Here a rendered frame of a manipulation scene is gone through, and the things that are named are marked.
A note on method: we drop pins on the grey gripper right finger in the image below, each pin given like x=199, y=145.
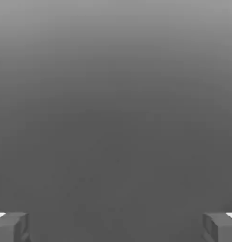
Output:
x=221, y=226

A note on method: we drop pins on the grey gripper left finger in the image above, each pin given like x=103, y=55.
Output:
x=10, y=226

